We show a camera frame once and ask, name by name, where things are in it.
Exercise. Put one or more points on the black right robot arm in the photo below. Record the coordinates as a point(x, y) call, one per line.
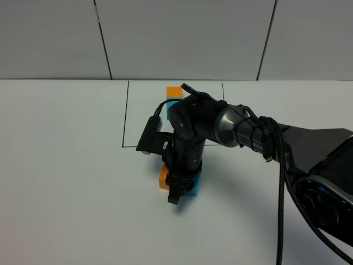
point(315, 164)

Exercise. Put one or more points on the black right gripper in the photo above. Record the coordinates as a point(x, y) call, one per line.
point(183, 159)

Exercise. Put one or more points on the blue template cube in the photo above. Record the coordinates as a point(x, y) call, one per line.
point(172, 103)

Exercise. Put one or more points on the orange template cube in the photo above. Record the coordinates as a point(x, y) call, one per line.
point(174, 92)

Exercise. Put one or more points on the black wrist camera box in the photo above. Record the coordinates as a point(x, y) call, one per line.
point(153, 126)

